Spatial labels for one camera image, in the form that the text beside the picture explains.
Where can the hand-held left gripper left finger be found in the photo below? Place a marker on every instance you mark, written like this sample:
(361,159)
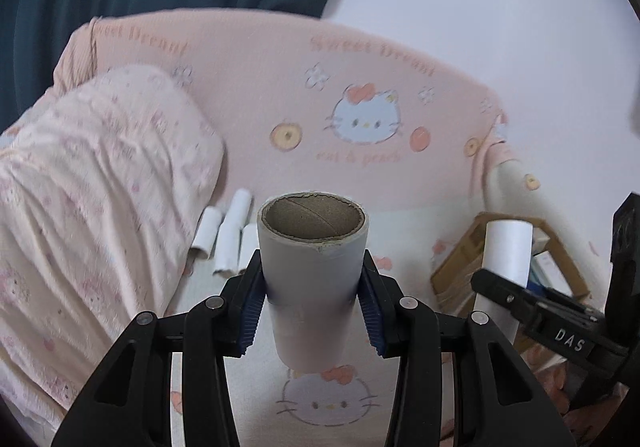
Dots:
(252,312)

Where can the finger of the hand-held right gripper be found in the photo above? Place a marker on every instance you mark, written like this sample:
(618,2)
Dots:
(505,297)
(570,299)

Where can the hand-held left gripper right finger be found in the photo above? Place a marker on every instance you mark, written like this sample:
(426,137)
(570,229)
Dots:
(372,317)

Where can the long slim white tube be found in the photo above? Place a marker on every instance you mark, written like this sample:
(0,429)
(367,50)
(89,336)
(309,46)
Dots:
(507,247)

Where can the brown cardboard box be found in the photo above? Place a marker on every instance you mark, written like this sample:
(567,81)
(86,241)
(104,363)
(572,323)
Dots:
(460,267)

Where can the large white cardboard tube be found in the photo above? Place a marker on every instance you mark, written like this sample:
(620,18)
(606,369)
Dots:
(310,287)

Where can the pile of small paper tubes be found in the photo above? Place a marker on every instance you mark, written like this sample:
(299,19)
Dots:
(230,227)

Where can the pink floral quilt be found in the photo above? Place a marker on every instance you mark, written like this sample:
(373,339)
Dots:
(100,177)

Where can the pink cat print bed sheet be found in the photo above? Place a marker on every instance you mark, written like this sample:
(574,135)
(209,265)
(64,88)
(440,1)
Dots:
(300,77)

